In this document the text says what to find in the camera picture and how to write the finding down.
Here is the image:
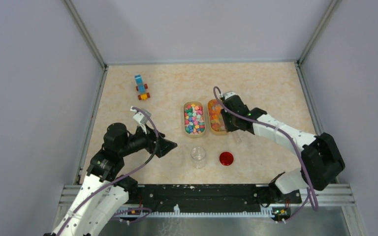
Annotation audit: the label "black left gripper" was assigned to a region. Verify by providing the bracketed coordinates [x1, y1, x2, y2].
[119, 120, 177, 157]

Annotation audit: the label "clear plastic scoop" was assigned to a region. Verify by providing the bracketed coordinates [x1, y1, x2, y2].
[231, 131, 242, 145]

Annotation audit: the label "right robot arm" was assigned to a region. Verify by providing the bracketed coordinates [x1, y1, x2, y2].
[220, 92, 345, 203]

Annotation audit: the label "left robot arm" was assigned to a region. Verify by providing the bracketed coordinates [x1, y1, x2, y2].
[49, 123, 178, 236]

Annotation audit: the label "beige tray translucent candies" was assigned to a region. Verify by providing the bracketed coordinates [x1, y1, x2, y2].
[207, 99, 227, 135]

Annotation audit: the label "beige tray opaque candies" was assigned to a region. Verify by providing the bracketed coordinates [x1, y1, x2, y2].
[183, 101, 206, 138]

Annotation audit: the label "clear plastic jar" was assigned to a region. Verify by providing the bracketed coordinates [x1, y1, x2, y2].
[191, 147, 206, 169]

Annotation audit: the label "red jar lid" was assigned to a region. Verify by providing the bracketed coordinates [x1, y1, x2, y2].
[219, 151, 234, 166]

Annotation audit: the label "blue toy car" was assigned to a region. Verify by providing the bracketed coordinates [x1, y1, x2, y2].
[134, 75, 151, 100]

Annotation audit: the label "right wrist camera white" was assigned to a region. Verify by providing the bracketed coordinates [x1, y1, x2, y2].
[220, 91, 238, 101]

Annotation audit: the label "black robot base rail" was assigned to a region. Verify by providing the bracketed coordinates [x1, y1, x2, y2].
[127, 184, 302, 213]

